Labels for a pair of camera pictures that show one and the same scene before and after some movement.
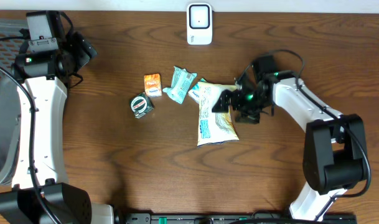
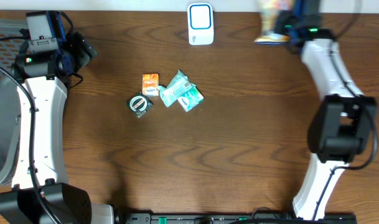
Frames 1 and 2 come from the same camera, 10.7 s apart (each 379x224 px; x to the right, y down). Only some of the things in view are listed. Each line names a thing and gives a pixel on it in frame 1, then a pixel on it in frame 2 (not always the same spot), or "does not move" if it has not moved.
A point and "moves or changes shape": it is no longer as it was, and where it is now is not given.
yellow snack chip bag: x=214 y=127 to x=269 y=13
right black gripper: x=224 y=98 to x=278 y=25
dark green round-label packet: x=140 y=104 does not move
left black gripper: x=83 y=55 does not move
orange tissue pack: x=152 y=83 does not move
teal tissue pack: x=194 y=92 moves or changes shape
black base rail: x=236 y=218 does not move
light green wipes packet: x=182 y=80 moves or changes shape
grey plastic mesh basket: x=5 y=104 does not move
